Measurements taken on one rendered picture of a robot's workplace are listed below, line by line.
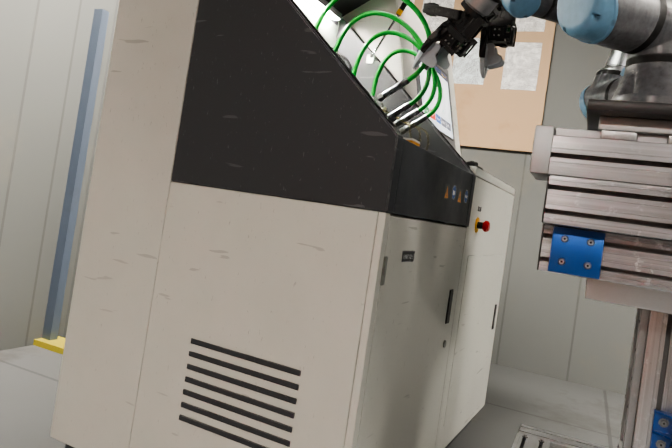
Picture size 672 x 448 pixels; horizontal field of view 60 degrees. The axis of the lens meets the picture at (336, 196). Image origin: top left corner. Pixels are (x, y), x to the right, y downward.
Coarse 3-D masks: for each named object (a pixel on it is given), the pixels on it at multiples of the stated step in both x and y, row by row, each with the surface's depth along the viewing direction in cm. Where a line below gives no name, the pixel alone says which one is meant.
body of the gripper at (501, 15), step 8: (496, 8) 159; (504, 8) 158; (496, 16) 158; (504, 16) 157; (512, 16) 156; (496, 24) 156; (504, 24) 155; (512, 24) 156; (488, 32) 157; (496, 32) 157; (504, 32) 158; (512, 32) 158; (488, 40) 158; (496, 40) 157; (504, 40) 156; (512, 40) 158
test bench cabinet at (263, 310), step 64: (192, 192) 141; (192, 256) 140; (256, 256) 132; (320, 256) 124; (192, 320) 138; (256, 320) 130; (320, 320) 123; (192, 384) 136; (256, 384) 129; (320, 384) 122
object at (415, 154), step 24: (408, 144) 125; (408, 168) 127; (432, 168) 142; (456, 168) 161; (408, 192) 129; (432, 192) 144; (456, 192) 164; (408, 216) 132; (432, 216) 146; (456, 216) 167
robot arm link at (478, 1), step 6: (468, 0) 142; (474, 0) 141; (480, 0) 140; (486, 0) 140; (492, 0) 145; (474, 6) 141; (480, 6) 141; (486, 6) 141; (492, 6) 141; (480, 12) 142; (486, 12) 142
